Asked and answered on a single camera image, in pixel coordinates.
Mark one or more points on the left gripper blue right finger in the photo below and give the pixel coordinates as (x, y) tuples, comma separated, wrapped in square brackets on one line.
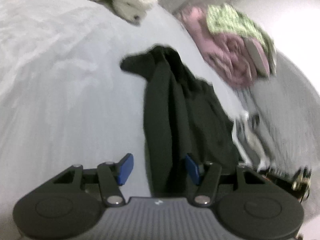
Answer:
[(206, 178)]

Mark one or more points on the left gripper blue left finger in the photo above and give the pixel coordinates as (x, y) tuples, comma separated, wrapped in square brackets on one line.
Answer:
[(111, 176)]

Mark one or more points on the black t-shirt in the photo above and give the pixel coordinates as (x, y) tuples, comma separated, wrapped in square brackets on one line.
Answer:
[(182, 117)]

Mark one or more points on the grey white sock pile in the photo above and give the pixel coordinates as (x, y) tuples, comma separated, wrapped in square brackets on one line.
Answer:
[(250, 147)]

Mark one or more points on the grey padded headboard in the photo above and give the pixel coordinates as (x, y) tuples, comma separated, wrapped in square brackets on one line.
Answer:
[(288, 107)]

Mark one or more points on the folded pink quilt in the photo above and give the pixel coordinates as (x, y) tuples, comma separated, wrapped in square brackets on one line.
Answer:
[(226, 53)]

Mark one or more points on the pink grey pillow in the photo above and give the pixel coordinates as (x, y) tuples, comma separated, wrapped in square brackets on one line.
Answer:
[(258, 56)]

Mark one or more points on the green patterned cloth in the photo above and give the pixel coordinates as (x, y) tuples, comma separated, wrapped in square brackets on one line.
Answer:
[(226, 19)]

